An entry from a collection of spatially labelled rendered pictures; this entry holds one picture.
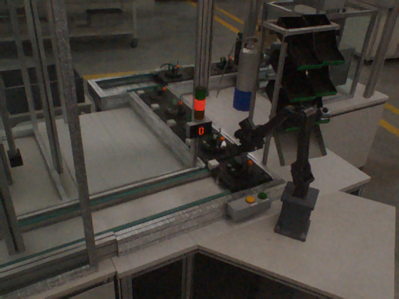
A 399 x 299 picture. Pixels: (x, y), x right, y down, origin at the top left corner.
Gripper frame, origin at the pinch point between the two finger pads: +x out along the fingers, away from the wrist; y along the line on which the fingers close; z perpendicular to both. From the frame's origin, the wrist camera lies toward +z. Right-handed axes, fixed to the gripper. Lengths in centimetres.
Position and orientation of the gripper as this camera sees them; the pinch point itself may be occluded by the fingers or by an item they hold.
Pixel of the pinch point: (241, 150)
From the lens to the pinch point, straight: 195.1
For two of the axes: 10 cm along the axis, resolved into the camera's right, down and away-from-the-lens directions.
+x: -3.4, 3.8, 8.6
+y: -8.7, 2.4, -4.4
